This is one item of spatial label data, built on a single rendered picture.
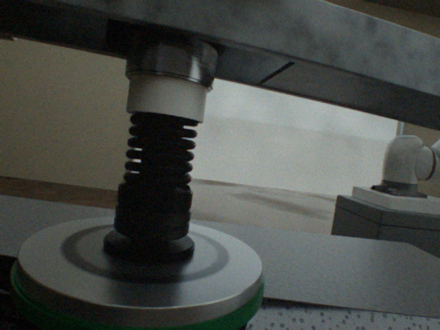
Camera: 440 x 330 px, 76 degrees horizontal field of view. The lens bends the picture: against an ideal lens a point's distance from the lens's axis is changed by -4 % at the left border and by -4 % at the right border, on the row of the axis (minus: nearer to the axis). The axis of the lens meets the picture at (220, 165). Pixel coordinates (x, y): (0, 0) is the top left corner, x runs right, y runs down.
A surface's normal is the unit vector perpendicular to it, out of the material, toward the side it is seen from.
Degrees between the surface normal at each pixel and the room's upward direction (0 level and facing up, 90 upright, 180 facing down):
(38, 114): 90
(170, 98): 90
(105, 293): 0
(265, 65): 90
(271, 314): 45
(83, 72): 90
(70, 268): 0
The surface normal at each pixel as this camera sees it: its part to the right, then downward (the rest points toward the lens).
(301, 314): 0.07, -0.67
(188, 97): 0.61, 0.12
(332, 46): 0.17, 0.07
